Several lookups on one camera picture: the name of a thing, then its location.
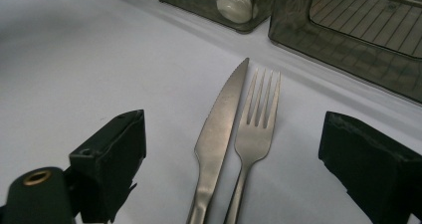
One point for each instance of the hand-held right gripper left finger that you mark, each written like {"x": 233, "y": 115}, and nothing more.
{"x": 109, "y": 164}

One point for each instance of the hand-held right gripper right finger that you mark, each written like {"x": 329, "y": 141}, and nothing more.
{"x": 375, "y": 164}

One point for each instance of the steel fork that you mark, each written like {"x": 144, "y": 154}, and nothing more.
{"x": 253, "y": 144}

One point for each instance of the smoky transparent plastic bin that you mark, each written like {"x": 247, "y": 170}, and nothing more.
{"x": 189, "y": 3}
{"x": 331, "y": 48}

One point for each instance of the white ceramic spoon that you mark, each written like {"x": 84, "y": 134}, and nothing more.
{"x": 234, "y": 5}

